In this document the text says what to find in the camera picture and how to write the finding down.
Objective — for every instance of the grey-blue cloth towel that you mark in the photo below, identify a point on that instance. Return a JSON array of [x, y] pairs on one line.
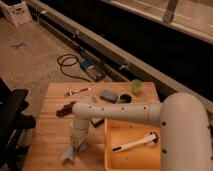
[[71, 152]]

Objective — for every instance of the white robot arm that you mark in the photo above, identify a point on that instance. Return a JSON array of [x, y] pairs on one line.
[[183, 121]]

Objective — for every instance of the blue sponge block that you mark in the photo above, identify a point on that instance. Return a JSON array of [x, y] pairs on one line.
[[108, 96]]

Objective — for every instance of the dark green cup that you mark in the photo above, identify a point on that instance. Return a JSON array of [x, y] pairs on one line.
[[125, 98]]

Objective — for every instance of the blue power tool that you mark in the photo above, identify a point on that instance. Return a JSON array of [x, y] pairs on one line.
[[92, 70]]

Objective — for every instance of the light green cup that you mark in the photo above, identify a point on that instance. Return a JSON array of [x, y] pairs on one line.
[[136, 86]]

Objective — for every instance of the small wooden block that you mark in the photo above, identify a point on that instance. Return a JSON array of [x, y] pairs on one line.
[[97, 122]]

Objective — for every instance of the brown crumb pile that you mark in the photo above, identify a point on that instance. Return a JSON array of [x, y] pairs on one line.
[[65, 110]]

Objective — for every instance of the yellow plastic bin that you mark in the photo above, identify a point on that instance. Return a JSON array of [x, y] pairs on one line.
[[139, 158]]

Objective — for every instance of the white dish brush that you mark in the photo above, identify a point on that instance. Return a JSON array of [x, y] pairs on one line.
[[151, 137]]

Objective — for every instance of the black chair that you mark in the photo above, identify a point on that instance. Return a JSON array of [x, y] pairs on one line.
[[12, 123]]

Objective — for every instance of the white storage box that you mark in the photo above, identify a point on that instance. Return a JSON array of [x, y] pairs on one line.
[[17, 14]]

